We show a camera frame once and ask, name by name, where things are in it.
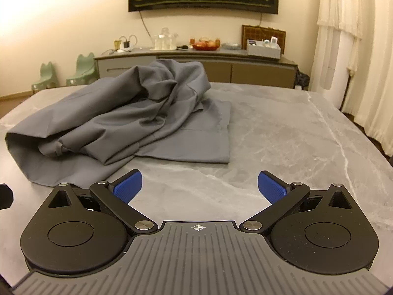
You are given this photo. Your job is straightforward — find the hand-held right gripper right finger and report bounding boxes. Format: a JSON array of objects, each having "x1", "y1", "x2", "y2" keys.
[{"x1": 239, "y1": 170, "x2": 358, "y2": 234}]

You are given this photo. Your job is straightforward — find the grey pants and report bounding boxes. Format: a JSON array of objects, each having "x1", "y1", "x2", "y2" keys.
[{"x1": 5, "y1": 59, "x2": 231, "y2": 188}]

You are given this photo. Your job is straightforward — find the white curtain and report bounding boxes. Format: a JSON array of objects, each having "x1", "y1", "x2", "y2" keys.
[{"x1": 347, "y1": 0, "x2": 393, "y2": 157}]

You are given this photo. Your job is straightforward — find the grey hanging cable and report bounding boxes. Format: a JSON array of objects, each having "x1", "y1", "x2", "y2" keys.
[{"x1": 139, "y1": 10, "x2": 152, "y2": 38}]

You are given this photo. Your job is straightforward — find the grey organizer box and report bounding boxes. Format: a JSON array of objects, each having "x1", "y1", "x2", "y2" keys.
[{"x1": 247, "y1": 37, "x2": 282, "y2": 61}]

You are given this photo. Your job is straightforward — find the green plastic chair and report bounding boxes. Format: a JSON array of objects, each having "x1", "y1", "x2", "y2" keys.
[
  {"x1": 31, "y1": 62, "x2": 59, "y2": 94},
  {"x1": 66, "y1": 53, "x2": 99, "y2": 87}
]

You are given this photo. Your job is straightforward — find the red fruit bowl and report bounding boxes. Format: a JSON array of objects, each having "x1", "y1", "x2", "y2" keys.
[{"x1": 191, "y1": 37, "x2": 221, "y2": 51}]

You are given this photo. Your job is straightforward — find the white power strip with cables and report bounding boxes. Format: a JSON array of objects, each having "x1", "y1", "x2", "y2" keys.
[{"x1": 121, "y1": 35, "x2": 139, "y2": 52}]

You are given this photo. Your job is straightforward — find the long grey sideboard cabinet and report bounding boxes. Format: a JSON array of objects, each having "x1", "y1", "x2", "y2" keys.
[{"x1": 94, "y1": 47, "x2": 299, "y2": 90}]

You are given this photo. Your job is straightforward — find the glass jug and cups set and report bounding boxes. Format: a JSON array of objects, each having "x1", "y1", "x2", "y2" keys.
[{"x1": 150, "y1": 27, "x2": 179, "y2": 51}]

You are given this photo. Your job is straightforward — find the white tower air conditioner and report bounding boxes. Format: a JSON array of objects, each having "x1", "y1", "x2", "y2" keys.
[{"x1": 319, "y1": 26, "x2": 351, "y2": 111}]

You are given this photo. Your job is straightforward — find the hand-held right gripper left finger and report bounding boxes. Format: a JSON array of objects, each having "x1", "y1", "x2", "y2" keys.
[{"x1": 37, "y1": 170, "x2": 158, "y2": 237}]

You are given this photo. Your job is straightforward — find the white lace cover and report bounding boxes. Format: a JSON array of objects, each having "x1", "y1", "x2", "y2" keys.
[{"x1": 316, "y1": 0, "x2": 364, "y2": 39}]

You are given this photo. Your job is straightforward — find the black bag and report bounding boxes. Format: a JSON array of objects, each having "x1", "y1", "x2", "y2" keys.
[{"x1": 294, "y1": 68, "x2": 310, "y2": 91}]

